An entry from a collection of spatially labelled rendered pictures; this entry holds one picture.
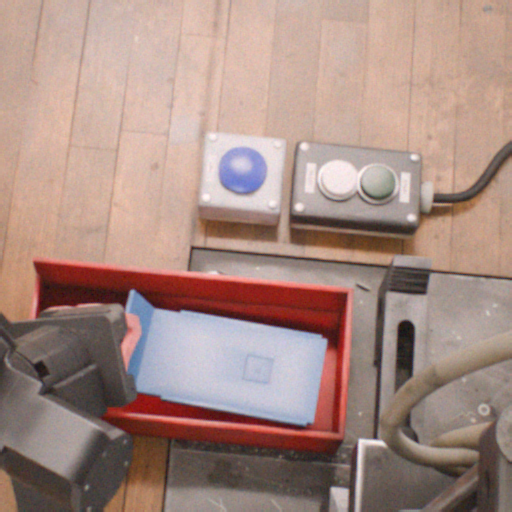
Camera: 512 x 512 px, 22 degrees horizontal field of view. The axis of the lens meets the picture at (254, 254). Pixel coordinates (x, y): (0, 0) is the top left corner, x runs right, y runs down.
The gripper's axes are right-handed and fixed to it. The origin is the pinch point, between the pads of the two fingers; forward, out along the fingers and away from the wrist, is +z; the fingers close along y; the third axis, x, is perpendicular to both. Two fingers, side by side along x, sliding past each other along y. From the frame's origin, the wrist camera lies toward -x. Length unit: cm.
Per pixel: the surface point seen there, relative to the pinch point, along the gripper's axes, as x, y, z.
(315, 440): -11.0, 11.3, 4.7
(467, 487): 1, 38, -34
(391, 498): -9.0, 24.2, -11.4
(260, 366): -4.9, 7.9, 4.5
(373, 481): -7.9, 23.3, -11.4
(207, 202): 7.1, 1.9, 11.7
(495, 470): 4, 42, -41
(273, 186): 7.2, 6.3, 15.2
